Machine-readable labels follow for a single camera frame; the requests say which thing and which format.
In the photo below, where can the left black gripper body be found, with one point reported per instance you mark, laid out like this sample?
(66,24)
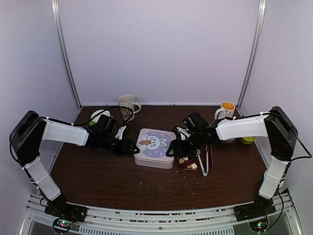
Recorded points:
(115,148)

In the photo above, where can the left aluminium frame post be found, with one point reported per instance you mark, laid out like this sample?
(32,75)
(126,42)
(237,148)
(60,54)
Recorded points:
(64,53)

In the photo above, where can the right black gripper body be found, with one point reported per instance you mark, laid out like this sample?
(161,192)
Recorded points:
(190,147)

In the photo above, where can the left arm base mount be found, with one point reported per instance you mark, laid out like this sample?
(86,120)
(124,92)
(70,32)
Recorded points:
(64,221)

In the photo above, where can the white mug yellow inside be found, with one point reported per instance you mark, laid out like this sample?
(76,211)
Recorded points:
(226,110)

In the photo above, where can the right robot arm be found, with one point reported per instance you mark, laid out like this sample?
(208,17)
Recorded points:
(275,125)

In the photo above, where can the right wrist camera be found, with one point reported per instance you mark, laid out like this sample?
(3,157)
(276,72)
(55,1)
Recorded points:
(182,133)

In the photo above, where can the tall floral mug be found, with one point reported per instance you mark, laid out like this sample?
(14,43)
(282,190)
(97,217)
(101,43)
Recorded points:
(128,106)

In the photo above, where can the white metal tongs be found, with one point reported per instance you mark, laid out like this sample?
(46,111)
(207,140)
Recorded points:
(205,159)

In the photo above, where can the white bowl on saucer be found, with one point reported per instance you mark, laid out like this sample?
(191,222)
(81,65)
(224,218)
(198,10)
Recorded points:
(96,115)

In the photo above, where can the lilac bunny tin lid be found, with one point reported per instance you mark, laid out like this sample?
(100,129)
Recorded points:
(153,145)

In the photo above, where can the blue spiral patterned bowl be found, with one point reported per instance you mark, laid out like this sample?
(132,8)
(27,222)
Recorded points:
(228,140)

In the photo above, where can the aluminium frame post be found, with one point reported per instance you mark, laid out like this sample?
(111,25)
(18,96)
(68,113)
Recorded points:
(260,19)
(64,53)

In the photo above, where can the yellow green small bowl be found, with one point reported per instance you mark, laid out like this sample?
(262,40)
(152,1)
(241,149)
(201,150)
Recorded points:
(248,140)

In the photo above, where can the front aluminium rail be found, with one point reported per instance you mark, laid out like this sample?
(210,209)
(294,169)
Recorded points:
(213,221)

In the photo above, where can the lilac tin box with dividers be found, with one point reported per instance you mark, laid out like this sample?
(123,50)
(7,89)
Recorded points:
(156,163)

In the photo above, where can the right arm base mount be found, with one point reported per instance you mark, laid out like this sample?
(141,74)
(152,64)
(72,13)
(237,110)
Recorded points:
(257,216)

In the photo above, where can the right aluminium frame post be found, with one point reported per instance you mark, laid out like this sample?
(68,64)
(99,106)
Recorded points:
(260,19)

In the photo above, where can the green saucer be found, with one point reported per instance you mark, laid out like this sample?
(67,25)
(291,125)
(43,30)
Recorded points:
(100,120)

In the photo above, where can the red chocolate tray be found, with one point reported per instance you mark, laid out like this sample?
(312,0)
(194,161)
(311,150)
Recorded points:
(188,163)

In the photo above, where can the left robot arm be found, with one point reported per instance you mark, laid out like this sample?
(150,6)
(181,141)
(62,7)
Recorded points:
(36,141)

